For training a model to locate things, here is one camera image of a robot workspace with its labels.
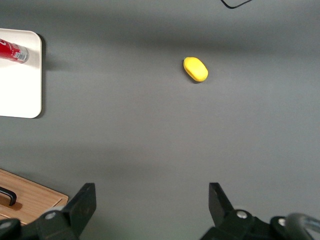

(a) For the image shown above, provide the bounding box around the wooden drawer cabinet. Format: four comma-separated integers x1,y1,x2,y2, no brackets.
0,168,69,226

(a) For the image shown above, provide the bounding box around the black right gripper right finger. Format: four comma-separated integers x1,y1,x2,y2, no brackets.
199,182,271,240

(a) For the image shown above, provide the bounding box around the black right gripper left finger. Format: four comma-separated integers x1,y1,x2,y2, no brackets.
22,182,97,240

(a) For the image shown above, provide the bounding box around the cream plastic tray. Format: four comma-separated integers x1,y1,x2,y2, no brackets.
0,28,43,119

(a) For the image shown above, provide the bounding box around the black drawer handle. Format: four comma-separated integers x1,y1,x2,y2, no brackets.
0,186,18,207

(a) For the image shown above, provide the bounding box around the thin black table cable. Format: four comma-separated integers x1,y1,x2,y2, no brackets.
219,0,253,10

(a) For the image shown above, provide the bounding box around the yellow lemon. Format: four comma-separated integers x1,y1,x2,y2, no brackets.
183,56,209,83

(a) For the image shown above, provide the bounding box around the wooden drawer front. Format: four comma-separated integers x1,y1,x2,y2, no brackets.
0,168,69,215

